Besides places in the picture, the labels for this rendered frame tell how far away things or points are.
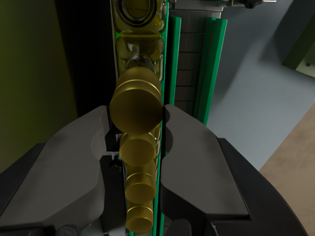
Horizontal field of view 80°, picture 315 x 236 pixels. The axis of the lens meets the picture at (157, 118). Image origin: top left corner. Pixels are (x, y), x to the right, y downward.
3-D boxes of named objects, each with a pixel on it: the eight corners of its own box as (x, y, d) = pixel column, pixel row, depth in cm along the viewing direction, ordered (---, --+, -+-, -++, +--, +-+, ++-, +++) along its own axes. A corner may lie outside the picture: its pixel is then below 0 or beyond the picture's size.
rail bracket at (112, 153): (100, 126, 49) (86, 163, 38) (126, 126, 50) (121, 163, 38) (101, 139, 51) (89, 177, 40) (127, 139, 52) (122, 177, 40)
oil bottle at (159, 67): (127, 24, 37) (110, 40, 19) (156, 24, 37) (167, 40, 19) (130, 53, 40) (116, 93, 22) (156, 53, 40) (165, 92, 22)
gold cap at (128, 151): (120, 114, 20) (115, 139, 16) (153, 112, 20) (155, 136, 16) (125, 141, 22) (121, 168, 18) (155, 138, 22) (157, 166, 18)
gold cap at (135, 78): (114, 66, 14) (103, 87, 11) (161, 65, 15) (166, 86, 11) (118, 107, 16) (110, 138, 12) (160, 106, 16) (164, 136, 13)
